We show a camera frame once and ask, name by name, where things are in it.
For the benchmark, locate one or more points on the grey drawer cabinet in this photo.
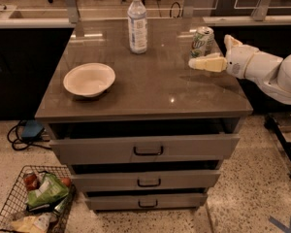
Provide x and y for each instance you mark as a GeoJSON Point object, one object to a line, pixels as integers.
{"type": "Point", "coordinates": [154, 94]}

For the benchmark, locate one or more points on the middle grey drawer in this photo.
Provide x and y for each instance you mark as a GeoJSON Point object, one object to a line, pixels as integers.
{"type": "Point", "coordinates": [146, 180]}

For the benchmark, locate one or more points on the bottom grey drawer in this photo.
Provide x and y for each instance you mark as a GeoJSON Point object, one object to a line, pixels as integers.
{"type": "Point", "coordinates": [146, 202]}

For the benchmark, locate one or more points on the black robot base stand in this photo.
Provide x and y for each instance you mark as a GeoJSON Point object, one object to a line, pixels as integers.
{"type": "Point", "coordinates": [280, 124]}

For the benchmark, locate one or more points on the top grey drawer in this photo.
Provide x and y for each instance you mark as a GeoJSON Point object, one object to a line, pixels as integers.
{"type": "Point", "coordinates": [144, 149]}

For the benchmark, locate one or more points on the green chip bag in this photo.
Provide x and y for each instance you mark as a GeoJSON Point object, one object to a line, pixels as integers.
{"type": "Point", "coordinates": [51, 190]}

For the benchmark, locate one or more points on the small red fruit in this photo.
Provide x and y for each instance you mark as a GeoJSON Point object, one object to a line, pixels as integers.
{"type": "Point", "coordinates": [66, 181]}

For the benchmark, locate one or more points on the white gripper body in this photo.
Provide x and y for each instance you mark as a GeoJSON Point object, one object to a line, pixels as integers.
{"type": "Point", "coordinates": [240, 62]}

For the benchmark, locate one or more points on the blue foot pedal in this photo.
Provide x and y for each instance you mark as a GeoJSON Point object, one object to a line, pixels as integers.
{"type": "Point", "coordinates": [32, 130]}

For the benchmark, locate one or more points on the clear plastic water bottle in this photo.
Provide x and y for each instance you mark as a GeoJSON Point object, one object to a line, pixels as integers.
{"type": "Point", "coordinates": [137, 27]}

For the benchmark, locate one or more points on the white paper bowl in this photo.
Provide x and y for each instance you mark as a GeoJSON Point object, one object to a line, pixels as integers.
{"type": "Point", "coordinates": [89, 80]}

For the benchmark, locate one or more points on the grey drawer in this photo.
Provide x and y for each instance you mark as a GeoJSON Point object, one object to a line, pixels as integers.
{"type": "Point", "coordinates": [146, 180]}
{"type": "Point", "coordinates": [146, 202]}
{"type": "Point", "coordinates": [144, 149]}

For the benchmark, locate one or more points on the red soda can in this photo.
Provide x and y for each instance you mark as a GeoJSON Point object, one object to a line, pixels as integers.
{"type": "Point", "coordinates": [30, 180]}

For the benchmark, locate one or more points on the yellow white snack packet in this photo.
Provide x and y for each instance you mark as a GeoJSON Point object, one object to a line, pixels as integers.
{"type": "Point", "coordinates": [32, 224]}

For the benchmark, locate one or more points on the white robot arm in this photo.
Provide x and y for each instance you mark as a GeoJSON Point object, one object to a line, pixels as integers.
{"type": "Point", "coordinates": [271, 73]}

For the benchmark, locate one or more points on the green white 7up can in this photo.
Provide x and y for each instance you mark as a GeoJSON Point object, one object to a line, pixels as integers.
{"type": "Point", "coordinates": [202, 42]}

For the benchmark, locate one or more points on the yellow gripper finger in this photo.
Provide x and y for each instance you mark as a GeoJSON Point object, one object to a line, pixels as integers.
{"type": "Point", "coordinates": [213, 62]}
{"type": "Point", "coordinates": [231, 42]}

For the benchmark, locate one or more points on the black wire basket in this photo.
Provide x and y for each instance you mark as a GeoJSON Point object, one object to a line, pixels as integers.
{"type": "Point", "coordinates": [15, 206]}

